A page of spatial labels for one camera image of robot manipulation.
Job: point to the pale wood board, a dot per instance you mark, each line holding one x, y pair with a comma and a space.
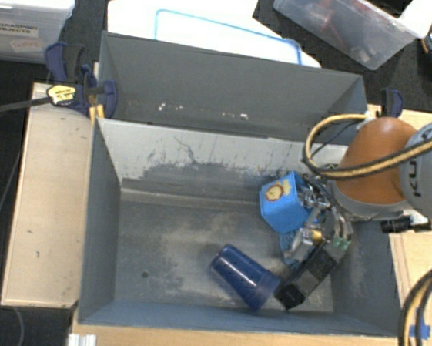
51, 207

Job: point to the grey metal bin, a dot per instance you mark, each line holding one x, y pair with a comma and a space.
176, 249

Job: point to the blue cube with lion print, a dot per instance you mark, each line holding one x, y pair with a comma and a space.
280, 204

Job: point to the dark blue plastic cup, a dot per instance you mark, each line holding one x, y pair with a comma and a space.
241, 274

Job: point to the black cylinder on white bracket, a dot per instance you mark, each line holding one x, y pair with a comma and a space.
398, 225

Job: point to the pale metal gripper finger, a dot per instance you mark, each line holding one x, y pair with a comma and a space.
299, 244
307, 197

